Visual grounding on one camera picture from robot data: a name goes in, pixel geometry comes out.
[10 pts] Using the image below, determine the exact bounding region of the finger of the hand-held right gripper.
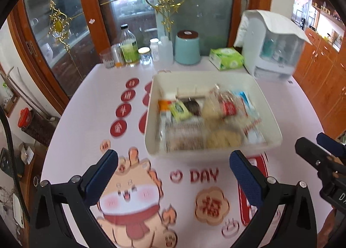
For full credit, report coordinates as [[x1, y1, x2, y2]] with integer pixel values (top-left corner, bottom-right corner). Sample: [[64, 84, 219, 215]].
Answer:
[[317, 132, 346, 158], [295, 137, 346, 178]]

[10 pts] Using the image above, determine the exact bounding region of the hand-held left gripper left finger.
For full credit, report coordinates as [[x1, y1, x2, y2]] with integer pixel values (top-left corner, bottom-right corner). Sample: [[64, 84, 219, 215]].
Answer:
[[28, 149, 119, 248]]

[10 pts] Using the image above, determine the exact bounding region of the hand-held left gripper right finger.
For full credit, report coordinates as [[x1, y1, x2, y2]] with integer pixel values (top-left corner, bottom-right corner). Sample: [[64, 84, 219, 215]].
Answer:
[[229, 150, 318, 248]]

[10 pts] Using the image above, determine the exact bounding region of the yellow cracker packet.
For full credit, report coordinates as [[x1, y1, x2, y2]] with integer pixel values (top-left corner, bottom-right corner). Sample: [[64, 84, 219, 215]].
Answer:
[[206, 128, 243, 149]]

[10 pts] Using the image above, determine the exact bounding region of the red and white snack packet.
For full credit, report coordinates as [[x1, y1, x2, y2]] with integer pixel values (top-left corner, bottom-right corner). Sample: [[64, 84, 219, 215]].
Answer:
[[243, 118, 268, 144]]

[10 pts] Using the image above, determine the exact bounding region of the clear printed snack packet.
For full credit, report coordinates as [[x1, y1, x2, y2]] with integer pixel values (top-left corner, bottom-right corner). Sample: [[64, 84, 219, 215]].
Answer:
[[164, 121, 206, 152]]

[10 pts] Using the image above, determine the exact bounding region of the blue snack packet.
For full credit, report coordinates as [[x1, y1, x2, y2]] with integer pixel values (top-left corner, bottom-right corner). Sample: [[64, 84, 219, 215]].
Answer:
[[235, 90, 258, 120]]

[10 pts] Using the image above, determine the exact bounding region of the beige wafer packet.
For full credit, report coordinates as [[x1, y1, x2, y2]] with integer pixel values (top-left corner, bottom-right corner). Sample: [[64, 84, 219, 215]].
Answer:
[[202, 94, 225, 122]]

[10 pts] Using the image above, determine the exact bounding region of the white plastic tray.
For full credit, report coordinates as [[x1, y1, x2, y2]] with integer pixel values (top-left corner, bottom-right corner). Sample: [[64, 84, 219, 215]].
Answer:
[[144, 71, 283, 160]]

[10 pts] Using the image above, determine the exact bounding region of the dark brown snack packet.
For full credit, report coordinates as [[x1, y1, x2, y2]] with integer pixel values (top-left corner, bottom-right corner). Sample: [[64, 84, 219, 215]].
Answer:
[[179, 97, 204, 117]]

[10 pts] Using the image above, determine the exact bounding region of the orange snack packet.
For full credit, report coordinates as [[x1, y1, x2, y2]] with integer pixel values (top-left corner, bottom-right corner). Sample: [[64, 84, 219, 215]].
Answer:
[[157, 99, 173, 114]]

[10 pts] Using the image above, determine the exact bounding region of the green snack packet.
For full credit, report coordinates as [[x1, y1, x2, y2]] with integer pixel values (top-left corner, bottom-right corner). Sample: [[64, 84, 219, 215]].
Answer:
[[169, 101, 192, 122]]

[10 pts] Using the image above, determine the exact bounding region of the person's right forearm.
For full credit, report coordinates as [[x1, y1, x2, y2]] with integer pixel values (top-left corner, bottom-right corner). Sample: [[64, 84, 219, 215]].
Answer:
[[323, 207, 338, 240]]

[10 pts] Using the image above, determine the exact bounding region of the printed tablecloth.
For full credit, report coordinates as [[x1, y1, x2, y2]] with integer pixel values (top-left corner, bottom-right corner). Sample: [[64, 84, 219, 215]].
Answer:
[[39, 57, 338, 248]]

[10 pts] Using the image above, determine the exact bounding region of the wooden cabinet with shelves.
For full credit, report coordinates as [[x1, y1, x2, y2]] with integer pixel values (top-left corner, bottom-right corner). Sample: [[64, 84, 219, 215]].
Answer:
[[293, 0, 346, 140]]

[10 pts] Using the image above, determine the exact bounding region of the dark woven basket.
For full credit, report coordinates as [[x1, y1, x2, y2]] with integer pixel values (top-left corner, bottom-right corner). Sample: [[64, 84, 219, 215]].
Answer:
[[22, 113, 58, 147]]

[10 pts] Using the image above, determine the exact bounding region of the black flat device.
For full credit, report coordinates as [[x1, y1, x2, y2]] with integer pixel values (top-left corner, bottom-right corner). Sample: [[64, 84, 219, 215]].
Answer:
[[0, 147, 13, 177]]

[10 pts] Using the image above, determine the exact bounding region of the red container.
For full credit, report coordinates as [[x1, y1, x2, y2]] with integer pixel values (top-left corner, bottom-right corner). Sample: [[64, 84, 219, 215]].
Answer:
[[18, 107, 31, 129]]

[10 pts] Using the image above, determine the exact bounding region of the white cosmetic organizer box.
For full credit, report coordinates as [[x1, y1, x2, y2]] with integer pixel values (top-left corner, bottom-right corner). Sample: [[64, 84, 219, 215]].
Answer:
[[241, 11, 304, 81]]

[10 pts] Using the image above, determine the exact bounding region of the clear drinking glass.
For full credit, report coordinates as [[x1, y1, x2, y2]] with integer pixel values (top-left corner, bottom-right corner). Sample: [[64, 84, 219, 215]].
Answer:
[[100, 49, 116, 68]]

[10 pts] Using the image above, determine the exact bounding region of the small metal can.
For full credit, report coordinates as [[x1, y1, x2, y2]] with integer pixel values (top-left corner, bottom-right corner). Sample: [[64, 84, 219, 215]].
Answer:
[[111, 44, 124, 68]]

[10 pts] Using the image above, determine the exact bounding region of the green tissue pack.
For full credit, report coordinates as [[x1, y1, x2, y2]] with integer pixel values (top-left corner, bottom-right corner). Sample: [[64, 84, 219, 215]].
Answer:
[[209, 47, 244, 71]]

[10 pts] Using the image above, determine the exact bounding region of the small lidded glass jar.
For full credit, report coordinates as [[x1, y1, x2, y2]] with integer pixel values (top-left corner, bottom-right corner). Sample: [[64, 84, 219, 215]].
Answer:
[[138, 47, 151, 65]]

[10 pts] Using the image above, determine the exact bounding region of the glass bottle with green label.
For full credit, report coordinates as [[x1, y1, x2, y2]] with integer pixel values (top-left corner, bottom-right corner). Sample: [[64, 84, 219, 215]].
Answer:
[[120, 24, 140, 67]]

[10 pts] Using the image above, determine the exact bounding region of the white cloth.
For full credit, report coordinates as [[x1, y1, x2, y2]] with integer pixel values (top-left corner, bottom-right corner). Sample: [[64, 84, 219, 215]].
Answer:
[[234, 9, 310, 48]]

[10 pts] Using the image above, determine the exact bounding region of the small white pill bottle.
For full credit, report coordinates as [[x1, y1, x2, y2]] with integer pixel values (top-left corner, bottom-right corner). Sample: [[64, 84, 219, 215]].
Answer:
[[149, 38, 160, 62]]

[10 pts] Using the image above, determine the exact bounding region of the white plastic bottle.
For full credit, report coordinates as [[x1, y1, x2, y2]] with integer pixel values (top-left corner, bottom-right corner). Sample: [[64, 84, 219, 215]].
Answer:
[[158, 35, 174, 63]]

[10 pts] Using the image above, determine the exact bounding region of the teal canister with brown lid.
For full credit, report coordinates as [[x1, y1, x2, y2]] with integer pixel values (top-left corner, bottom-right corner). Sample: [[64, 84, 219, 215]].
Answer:
[[174, 30, 202, 65]]

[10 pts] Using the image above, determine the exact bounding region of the wooden glass door with ornament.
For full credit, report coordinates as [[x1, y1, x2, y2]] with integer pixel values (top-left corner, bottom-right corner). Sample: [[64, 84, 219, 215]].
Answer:
[[76, 0, 273, 58], [8, 0, 109, 106]]

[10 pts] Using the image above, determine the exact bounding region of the black cable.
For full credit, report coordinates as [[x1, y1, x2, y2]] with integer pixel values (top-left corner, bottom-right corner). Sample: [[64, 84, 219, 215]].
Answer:
[[0, 107, 31, 224]]

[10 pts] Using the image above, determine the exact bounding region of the wooden picture frame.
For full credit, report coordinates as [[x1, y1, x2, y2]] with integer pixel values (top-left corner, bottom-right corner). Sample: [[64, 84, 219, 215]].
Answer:
[[0, 80, 21, 118]]

